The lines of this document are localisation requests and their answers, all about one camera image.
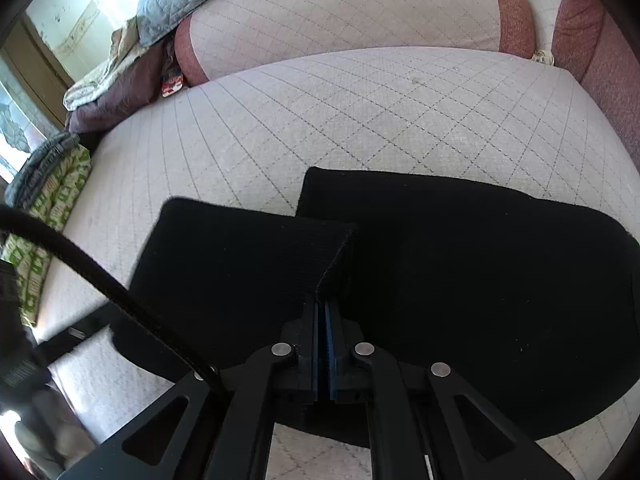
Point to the white crumpled item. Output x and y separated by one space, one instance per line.
543 56

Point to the green and white patterned cloth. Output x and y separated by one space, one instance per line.
60 195

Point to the grey folded cloth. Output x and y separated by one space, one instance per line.
40 165

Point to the beige cloth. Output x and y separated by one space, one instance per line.
100 82

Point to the brown wooden door frame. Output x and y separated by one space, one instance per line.
35 70

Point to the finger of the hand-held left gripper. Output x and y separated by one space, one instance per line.
75 334

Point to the pink sofa cushion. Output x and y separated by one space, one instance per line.
600 60

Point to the pink quilted sofa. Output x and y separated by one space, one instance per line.
350 110

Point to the black pants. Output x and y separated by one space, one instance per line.
450 285

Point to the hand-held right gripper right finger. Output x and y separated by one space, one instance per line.
330 360

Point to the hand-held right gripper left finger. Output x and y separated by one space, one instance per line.
314 355

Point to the red and white packet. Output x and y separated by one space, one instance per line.
172 86

